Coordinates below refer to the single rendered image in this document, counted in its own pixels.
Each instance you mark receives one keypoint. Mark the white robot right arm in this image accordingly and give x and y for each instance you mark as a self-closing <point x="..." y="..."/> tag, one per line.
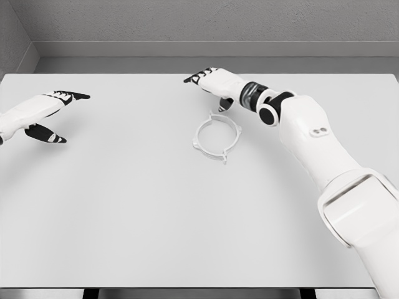
<point x="311" y="130"/>

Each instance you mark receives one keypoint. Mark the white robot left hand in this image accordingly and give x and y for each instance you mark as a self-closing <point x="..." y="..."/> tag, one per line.
<point x="37" y="109"/>

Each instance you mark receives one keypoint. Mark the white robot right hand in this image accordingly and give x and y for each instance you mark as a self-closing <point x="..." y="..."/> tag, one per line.
<point x="218" y="82"/>

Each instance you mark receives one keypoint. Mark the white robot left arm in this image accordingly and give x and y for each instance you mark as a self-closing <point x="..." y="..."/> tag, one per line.
<point x="4" y="126"/>

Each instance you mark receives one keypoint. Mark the white round pipe clamp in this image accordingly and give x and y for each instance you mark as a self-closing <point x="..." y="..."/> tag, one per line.
<point x="198" y="134"/>

